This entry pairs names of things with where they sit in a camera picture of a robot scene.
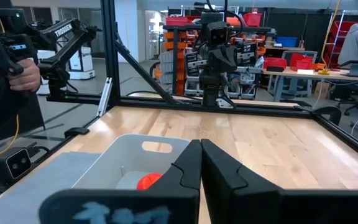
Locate black office chair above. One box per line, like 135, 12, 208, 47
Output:
334, 83, 358, 116

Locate black table clamp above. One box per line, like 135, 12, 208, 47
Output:
63, 126, 90, 139

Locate black shelf rack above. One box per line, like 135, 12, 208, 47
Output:
162, 24, 273, 97

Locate black corner bracket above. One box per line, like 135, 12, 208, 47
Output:
293, 105, 343, 126

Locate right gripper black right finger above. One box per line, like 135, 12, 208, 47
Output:
201, 138, 358, 224

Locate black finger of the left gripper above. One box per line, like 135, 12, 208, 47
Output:
208, 46, 223, 74
222, 46, 238, 74

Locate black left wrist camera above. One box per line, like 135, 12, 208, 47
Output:
206, 20, 230, 47

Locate yellow hanging cable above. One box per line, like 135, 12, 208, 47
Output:
318, 0, 342, 76

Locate cardboard box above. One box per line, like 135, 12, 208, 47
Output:
313, 81, 331, 100

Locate silver aluminium bracket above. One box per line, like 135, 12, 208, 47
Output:
96, 77, 113, 118

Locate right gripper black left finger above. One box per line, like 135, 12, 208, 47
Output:
39, 139, 203, 224

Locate black table-level camera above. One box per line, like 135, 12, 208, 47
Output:
0, 147, 33, 184

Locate white cart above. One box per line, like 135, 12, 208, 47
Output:
68, 46, 96, 80

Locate red toy tomato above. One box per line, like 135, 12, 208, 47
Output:
136, 172, 163, 191

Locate blue storage bin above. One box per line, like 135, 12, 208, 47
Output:
275, 36, 299, 49

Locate black aluminium table frame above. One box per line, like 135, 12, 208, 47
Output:
45, 0, 358, 167

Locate person's hand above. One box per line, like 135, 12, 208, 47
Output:
0, 58, 42, 93

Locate red storage bin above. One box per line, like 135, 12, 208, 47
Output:
290, 53, 314, 72
165, 16, 190, 27
263, 57, 288, 70
242, 12, 263, 27

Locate white work table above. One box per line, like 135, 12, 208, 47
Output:
262, 67, 358, 103

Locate grey cloth mat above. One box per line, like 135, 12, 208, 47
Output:
0, 151, 102, 224

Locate pale plastic tupperware container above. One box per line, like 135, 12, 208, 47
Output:
71, 133, 191, 191

